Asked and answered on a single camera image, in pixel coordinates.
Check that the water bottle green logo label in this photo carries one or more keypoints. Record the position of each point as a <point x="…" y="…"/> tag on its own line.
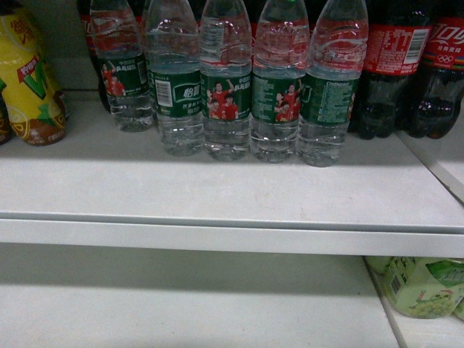
<point x="172" y="50"/>

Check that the water bottle text label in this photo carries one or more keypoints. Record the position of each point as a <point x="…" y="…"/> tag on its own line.
<point x="335" y="62"/>

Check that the white metal shelf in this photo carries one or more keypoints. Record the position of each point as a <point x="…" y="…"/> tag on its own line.
<point x="102" y="187"/>

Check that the brown tea bottle left edge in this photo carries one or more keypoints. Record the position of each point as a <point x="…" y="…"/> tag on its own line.
<point x="5" y="128"/>

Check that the green grape drink carton pack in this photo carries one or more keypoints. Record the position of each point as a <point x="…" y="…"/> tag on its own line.
<point x="420" y="287"/>

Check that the water bottle behind front one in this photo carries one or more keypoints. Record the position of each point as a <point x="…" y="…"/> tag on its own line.
<point x="280" y="59"/>

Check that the right cola bottle olympic label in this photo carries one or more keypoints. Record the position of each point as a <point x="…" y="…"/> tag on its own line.
<point x="436" y="91"/>

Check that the cola bottle behind left water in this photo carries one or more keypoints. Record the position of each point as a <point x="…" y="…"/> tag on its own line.
<point x="83" y="7"/>

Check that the yellow lemon tea bottle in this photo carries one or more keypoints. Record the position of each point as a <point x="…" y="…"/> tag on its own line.
<point x="34" y="112"/>

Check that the far left water bottle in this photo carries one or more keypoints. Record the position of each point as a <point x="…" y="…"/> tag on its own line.
<point x="118" y="45"/>

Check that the water bottle red players label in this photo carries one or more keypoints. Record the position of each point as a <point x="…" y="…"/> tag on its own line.
<point x="225" y="41"/>

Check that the cola bottle red label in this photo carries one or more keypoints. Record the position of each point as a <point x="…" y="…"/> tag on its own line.
<point x="398" y="31"/>

